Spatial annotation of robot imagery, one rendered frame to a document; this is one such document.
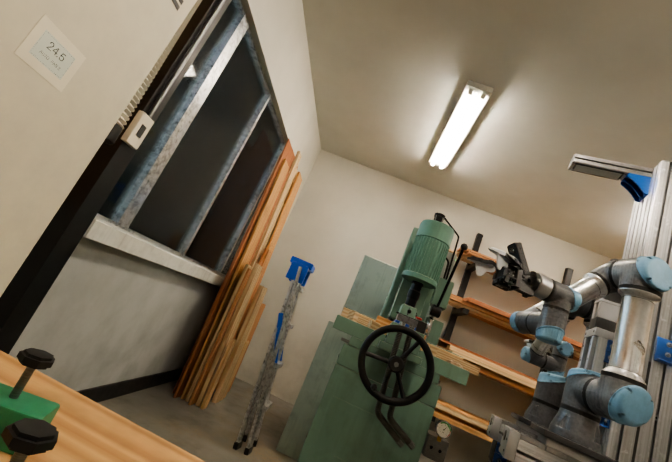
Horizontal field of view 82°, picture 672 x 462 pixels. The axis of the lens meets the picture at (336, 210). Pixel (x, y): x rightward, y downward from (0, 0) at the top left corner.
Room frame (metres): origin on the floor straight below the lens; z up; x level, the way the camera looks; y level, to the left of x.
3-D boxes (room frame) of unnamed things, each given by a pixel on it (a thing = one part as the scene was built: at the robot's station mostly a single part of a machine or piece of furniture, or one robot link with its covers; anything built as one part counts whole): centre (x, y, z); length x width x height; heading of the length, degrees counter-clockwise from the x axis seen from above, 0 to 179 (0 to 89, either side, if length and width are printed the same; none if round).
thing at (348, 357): (1.99, -0.54, 0.76); 0.57 x 0.45 x 0.09; 169
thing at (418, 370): (1.81, -0.50, 0.82); 0.40 x 0.21 x 0.04; 79
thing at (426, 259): (1.87, -0.51, 1.35); 0.18 x 0.18 x 0.31
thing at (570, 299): (1.19, -0.77, 1.21); 0.11 x 0.08 x 0.09; 93
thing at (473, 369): (1.86, -0.60, 0.92); 0.60 x 0.02 x 0.04; 79
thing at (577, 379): (1.33, -1.03, 0.98); 0.13 x 0.12 x 0.14; 3
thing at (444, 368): (1.77, -0.50, 0.87); 0.61 x 0.30 x 0.06; 79
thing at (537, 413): (1.79, -1.22, 0.87); 0.15 x 0.15 x 0.10
